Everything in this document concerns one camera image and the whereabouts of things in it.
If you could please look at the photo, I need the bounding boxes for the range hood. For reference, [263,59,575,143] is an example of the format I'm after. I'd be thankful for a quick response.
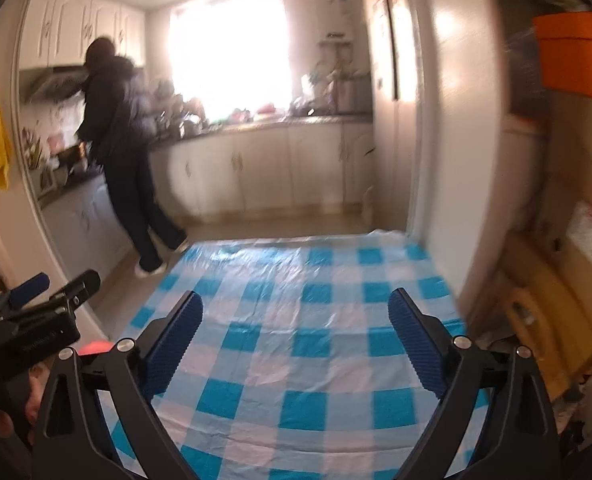
[18,65,88,104]

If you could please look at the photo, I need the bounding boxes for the red plastic bucket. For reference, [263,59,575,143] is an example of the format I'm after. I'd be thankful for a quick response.
[78,340,113,356]

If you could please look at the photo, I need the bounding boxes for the left hand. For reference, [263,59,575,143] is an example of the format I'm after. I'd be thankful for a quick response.
[0,362,50,445]

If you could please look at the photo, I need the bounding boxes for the white refrigerator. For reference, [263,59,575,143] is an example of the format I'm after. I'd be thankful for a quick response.
[363,0,423,234]

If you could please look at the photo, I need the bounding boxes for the blue checkered tablecloth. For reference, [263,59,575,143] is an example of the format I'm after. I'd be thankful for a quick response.
[117,231,466,479]

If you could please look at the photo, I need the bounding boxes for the white kitchen cabinets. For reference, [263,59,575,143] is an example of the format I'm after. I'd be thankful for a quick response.
[40,117,375,276]

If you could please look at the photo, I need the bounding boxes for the white upper cabinets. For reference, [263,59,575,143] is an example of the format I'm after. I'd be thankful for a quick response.
[18,0,146,70]

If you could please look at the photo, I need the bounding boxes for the orange box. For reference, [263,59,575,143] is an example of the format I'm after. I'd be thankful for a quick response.
[532,12,592,99]

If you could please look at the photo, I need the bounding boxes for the person in black jacket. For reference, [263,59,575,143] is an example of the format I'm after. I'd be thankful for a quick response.
[77,37,189,278]

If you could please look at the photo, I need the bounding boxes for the stacked cardboard boxes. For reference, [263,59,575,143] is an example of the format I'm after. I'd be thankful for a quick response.
[498,91,592,399]

